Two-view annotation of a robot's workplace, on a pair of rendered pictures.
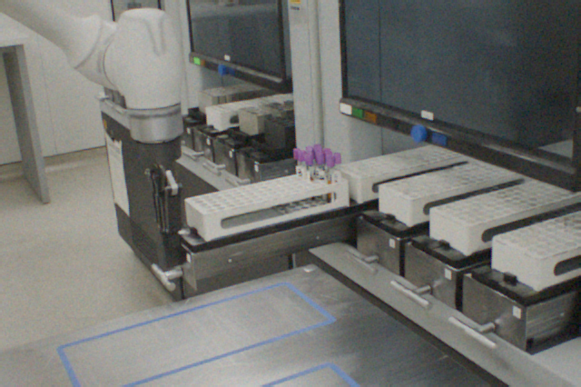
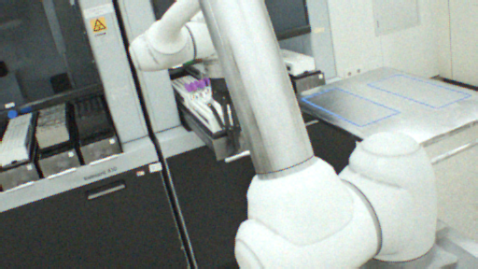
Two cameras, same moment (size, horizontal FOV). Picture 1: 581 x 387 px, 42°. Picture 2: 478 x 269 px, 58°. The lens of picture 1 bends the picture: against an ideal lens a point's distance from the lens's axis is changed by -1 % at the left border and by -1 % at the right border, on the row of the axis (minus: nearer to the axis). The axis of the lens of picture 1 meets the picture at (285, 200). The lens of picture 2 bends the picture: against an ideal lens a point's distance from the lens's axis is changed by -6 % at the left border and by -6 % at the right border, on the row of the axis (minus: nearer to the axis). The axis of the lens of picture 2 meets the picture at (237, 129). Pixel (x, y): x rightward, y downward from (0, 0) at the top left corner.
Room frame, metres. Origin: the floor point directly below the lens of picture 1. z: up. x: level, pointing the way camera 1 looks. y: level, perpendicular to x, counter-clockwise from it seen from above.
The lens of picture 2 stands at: (1.02, 1.48, 1.33)
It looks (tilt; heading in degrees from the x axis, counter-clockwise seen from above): 21 degrees down; 280
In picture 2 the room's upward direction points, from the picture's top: 12 degrees counter-clockwise
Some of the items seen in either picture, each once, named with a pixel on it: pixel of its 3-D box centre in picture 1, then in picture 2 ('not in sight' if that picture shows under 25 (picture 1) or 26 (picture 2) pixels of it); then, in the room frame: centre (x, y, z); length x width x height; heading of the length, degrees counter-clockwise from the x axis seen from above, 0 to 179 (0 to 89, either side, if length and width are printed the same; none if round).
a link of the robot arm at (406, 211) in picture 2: not in sight; (389, 192); (0.89, 0.74, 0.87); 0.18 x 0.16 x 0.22; 32
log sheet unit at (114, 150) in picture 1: (114, 173); not in sight; (2.96, 0.69, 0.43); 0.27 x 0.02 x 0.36; 26
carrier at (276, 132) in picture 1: (278, 133); (92, 123); (1.80, 0.01, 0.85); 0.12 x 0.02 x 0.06; 26
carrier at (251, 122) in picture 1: (251, 123); (52, 136); (1.93, 0.08, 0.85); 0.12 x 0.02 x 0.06; 27
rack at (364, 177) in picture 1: (407, 173); (189, 92); (1.48, -0.25, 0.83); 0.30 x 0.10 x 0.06; 116
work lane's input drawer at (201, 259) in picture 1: (332, 216); (204, 115); (1.40, -0.09, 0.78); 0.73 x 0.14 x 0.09; 116
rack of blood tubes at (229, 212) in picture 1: (269, 205); (212, 111); (1.34, 0.03, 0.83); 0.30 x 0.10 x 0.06; 116
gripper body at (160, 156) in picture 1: (161, 163); (224, 89); (1.25, 0.21, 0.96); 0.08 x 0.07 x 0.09; 26
